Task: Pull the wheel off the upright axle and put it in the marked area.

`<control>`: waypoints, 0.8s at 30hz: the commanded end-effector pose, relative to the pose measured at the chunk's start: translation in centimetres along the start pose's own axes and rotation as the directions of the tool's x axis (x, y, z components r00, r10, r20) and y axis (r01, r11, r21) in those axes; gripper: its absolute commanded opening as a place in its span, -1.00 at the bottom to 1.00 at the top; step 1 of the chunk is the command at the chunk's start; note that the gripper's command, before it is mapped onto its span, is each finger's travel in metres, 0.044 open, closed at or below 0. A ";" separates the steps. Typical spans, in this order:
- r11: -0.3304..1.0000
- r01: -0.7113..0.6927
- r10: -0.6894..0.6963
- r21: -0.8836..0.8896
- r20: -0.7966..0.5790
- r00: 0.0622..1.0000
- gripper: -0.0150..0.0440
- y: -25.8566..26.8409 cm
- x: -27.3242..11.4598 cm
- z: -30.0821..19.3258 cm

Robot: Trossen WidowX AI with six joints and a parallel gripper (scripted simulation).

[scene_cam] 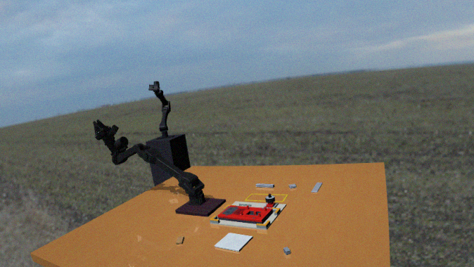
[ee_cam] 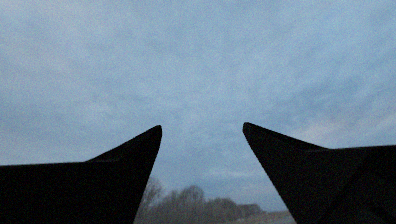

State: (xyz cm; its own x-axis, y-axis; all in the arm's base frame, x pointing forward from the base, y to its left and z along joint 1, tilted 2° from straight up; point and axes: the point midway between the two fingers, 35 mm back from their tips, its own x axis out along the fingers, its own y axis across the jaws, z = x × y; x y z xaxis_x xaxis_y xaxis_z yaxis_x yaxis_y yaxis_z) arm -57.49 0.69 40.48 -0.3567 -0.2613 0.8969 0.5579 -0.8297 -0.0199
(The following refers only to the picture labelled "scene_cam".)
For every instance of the white flat square pad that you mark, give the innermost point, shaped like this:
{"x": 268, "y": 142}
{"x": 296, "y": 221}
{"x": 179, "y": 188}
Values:
{"x": 234, "y": 242}

